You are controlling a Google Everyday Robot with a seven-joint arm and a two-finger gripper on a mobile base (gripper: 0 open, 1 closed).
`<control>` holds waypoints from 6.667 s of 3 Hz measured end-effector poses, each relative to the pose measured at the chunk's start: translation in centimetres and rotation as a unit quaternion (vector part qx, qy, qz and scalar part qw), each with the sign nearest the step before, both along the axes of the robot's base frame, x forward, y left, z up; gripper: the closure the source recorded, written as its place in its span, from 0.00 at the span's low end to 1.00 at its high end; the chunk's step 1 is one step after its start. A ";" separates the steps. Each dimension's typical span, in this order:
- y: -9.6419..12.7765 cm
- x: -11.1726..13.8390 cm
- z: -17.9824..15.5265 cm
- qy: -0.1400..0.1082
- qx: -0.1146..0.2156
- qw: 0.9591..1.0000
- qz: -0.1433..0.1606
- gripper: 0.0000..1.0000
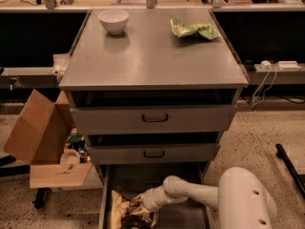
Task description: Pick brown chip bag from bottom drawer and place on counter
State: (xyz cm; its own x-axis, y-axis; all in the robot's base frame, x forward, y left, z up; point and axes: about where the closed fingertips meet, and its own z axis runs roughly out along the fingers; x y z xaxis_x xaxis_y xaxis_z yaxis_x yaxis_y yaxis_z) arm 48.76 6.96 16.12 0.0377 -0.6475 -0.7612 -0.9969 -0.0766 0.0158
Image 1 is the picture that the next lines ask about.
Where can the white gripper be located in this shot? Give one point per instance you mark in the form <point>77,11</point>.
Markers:
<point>150,198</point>

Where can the brown chip bag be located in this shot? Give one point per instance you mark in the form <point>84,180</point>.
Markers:
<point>120,216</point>

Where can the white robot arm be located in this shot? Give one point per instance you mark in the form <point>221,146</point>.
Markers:
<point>240,198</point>

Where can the bottom open grey drawer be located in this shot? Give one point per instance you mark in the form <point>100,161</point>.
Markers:
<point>133,179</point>

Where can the middle grey drawer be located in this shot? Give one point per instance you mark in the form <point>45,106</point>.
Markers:
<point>153,153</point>

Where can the top grey drawer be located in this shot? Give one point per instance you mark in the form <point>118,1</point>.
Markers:
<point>153,120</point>

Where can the grey drawer cabinet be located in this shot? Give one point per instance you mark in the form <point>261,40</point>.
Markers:
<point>149,66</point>

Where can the green chip bag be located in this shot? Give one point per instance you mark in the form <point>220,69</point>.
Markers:
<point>200,30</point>

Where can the white plate in box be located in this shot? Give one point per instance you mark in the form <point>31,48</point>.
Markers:
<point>70,157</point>

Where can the open cardboard box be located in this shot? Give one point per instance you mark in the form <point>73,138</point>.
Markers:
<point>39,137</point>

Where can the black bar on floor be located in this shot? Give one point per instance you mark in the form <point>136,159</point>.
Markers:
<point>299,179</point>

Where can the white ceramic bowl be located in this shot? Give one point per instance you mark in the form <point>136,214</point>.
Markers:
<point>113,21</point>

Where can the white power strip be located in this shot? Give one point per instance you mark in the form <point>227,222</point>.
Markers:
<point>280,65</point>

